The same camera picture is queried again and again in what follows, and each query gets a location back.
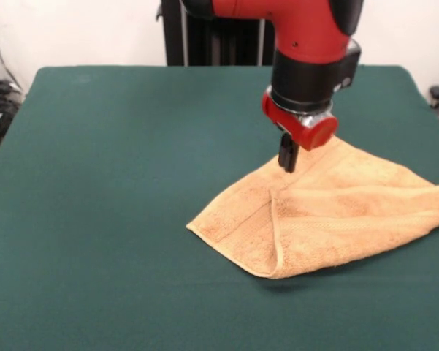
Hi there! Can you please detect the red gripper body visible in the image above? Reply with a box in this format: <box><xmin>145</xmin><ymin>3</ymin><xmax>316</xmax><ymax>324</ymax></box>
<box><xmin>261</xmin><ymin>91</ymin><xmax>340</xmax><ymax>152</ymax></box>

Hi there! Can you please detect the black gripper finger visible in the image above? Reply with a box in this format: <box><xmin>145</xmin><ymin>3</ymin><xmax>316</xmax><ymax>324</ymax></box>
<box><xmin>286</xmin><ymin>140</ymin><xmax>301</xmax><ymax>174</ymax></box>
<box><xmin>278</xmin><ymin>133</ymin><xmax>292</xmax><ymax>169</ymax></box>

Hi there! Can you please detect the orange terry towel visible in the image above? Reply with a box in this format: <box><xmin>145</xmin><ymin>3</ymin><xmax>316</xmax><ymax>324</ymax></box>
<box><xmin>185</xmin><ymin>135</ymin><xmax>439</xmax><ymax>280</ymax></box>

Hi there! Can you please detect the dark green tablecloth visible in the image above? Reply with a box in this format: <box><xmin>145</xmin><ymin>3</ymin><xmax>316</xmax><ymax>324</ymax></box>
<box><xmin>0</xmin><ymin>64</ymin><xmax>439</xmax><ymax>351</ymax></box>

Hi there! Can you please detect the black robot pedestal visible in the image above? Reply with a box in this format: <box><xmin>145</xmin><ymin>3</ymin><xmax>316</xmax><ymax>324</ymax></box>
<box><xmin>156</xmin><ymin>0</ymin><xmax>278</xmax><ymax>67</ymax></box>

